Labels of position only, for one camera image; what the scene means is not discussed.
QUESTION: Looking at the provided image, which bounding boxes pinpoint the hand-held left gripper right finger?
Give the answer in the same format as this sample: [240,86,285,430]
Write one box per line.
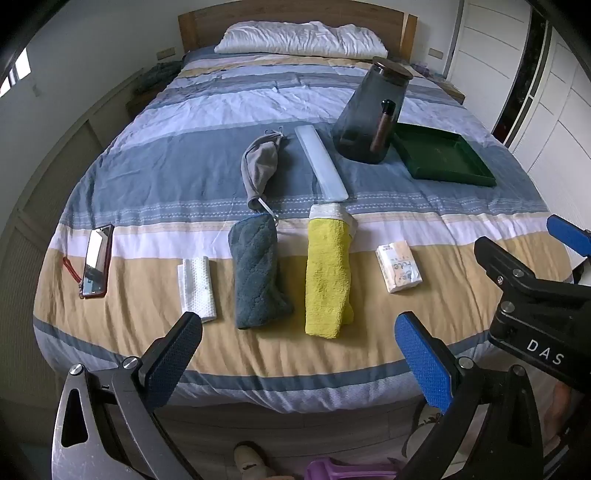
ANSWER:
[394,311,557,480]

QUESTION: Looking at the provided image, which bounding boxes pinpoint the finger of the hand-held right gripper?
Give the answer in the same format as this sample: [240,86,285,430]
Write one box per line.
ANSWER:
[546,213,591,260]
[474,236,591,306]

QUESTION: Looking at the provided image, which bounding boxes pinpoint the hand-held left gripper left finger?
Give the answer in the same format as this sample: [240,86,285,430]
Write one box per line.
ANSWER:
[51,311,204,480]

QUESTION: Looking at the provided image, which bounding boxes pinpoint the white cloth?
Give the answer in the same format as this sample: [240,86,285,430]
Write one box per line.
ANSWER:
[178,257,218,324]

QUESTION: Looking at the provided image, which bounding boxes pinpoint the tissue pack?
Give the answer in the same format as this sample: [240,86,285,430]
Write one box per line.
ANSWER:
[375,240,423,294]

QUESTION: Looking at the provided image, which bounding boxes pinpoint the dark grey towel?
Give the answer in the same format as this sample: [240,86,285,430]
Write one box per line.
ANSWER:
[228,213,295,330]

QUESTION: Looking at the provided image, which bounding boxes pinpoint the yellow towel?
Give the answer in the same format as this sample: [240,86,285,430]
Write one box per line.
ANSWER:
[305,203,358,341]

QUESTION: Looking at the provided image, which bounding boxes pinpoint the dark green tray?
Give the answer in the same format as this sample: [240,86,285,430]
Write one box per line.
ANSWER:
[392,122,498,188]

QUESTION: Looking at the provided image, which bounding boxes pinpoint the light grey cloth pouch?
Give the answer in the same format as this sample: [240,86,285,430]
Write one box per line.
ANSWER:
[240,129,283,224]

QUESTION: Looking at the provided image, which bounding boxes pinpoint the translucent plastic case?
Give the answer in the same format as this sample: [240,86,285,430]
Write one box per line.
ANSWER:
[294,124,349,202]

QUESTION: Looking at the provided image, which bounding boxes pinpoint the smartphone with red case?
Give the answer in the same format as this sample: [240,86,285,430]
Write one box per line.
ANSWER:
[78,224,115,299]

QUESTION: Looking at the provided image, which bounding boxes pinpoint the beige slipper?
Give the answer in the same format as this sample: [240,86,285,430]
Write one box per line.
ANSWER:
[233,442,278,480]

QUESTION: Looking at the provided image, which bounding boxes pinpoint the purple plastic object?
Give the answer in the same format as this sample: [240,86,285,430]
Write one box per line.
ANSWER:
[305,457,398,480]

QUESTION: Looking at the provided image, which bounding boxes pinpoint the white wardrobe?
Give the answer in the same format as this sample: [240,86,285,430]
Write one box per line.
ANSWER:
[445,0,591,259]

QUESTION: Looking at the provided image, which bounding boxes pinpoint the wooden bed with striped quilt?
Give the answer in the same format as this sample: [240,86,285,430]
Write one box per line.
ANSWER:
[32,46,555,414]

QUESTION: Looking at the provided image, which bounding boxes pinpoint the wooden nightstand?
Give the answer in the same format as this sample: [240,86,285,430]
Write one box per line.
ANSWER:
[127,62,183,116]
[411,62,465,104]

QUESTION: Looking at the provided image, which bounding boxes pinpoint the smoked glass pitcher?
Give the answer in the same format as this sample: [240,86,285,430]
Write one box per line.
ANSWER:
[332,56,414,164]

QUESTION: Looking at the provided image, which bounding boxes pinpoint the teal cloth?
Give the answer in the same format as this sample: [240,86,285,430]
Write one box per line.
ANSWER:
[139,60,183,93]

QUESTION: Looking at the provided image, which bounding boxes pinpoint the white pillow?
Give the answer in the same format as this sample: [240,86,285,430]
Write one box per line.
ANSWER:
[213,21,389,59]

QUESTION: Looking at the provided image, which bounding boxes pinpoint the window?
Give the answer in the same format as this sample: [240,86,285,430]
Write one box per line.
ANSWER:
[0,46,33,97]

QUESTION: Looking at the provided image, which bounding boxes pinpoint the wooden bed headboard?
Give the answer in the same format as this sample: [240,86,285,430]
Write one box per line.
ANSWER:
[178,0,419,61]

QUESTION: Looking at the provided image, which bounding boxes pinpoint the red phone strap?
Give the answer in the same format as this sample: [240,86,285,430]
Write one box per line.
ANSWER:
[62,256,86,294]

